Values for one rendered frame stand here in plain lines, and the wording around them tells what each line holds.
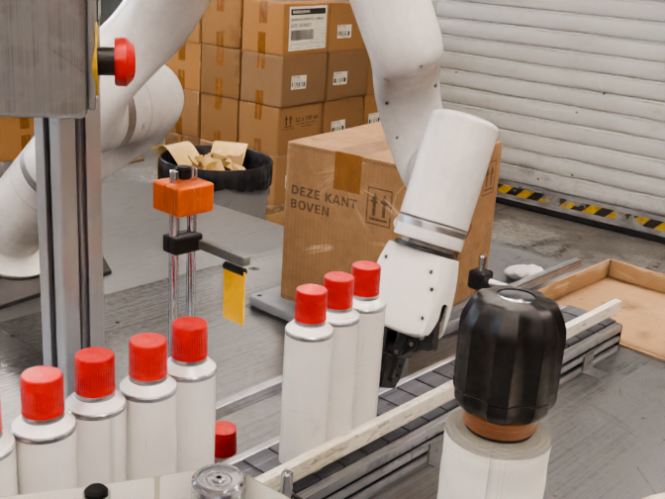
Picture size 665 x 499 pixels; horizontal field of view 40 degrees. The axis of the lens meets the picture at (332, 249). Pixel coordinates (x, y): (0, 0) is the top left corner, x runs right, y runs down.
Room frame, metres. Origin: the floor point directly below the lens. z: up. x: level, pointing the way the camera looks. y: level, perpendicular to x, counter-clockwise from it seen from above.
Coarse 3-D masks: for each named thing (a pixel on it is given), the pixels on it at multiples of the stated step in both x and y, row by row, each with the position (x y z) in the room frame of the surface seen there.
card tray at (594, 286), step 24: (600, 264) 1.69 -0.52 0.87; (624, 264) 1.70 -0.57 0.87; (552, 288) 1.56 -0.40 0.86; (576, 288) 1.63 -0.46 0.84; (600, 288) 1.65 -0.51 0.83; (624, 288) 1.66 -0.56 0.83; (648, 288) 1.66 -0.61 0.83; (624, 312) 1.53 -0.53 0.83; (648, 312) 1.54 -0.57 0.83; (624, 336) 1.42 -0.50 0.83; (648, 336) 1.43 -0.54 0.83
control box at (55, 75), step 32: (0, 0) 0.67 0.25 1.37; (32, 0) 0.68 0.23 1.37; (64, 0) 0.68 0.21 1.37; (0, 32) 0.67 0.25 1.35; (32, 32) 0.68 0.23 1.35; (64, 32) 0.68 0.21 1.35; (96, 32) 0.71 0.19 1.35; (0, 64) 0.67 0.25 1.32; (32, 64) 0.68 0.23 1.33; (64, 64) 0.68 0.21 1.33; (96, 64) 0.69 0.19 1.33; (0, 96) 0.67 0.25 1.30; (32, 96) 0.68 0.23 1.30; (64, 96) 0.68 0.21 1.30; (96, 96) 0.70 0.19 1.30
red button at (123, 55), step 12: (108, 48) 0.72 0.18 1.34; (120, 48) 0.71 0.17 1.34; (132, 48) 0.72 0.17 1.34; (108, 60) 0.71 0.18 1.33; (120, 60) 0.71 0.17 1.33; (132, 60) 0.71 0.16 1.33; (108, 72) 0.72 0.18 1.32; (120, 72) 0.71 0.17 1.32; (132, 72) 0.72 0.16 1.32; (120, 84) 0.72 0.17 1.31
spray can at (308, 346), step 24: (312, 288) 0.89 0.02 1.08; (312, 312) 0.87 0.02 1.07; (288, 336) 0.87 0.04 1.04; (312, 336) 0.86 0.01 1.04; (288, 360) 0.87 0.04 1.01; (312, 360) 0.86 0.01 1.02; (288, 384) 0.87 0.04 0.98; (312, 384) 0.86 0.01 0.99; (288, 408) 0.87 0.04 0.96; (312, 408) 0.86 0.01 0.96; (288, 432) 0.87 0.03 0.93; (312, 432) 0.86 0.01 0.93; (288, 456) 0.86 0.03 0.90
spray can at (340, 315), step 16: (336, 272) 0.94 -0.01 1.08; (336, 288) 0.91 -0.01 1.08; (352, 288) 0.92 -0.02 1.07; (336, 304) 0.91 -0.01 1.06; (352, 304) 0.93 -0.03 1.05; (336, 320) 0.91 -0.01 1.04; (352, 320) 0.91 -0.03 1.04; (336, 336) 0.90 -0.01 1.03; (352, 336) 0.91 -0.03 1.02; (336, 352) 0.90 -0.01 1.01; (352, 352) 0.91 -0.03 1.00; (336, 368) 0.90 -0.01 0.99; (352, 368) 0.92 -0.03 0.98; (336, 384) 0.90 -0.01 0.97; (352, 384) 0.92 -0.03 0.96; (336, 400) 0.91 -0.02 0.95; (352, 400) 0.92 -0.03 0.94; (336, 416) 0.91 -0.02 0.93; (336, 432) 0.91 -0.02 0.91
